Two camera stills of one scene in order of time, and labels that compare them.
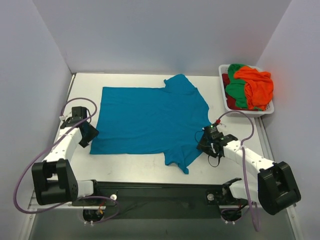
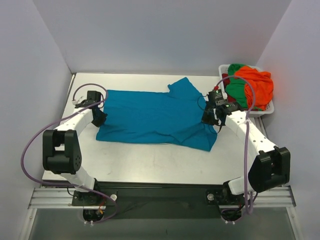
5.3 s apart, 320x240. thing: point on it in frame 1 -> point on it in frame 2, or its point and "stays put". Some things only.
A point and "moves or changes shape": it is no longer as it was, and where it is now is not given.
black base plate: x=137 y=200 stays put
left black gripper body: x=89 y=135 -> x=100 y=118
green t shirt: x=237 y=87 stays put
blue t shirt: x=169 y=120 moves or changes shape
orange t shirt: x=259 y=86 stays put
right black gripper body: x=203 y=143 -> x=208 y=116
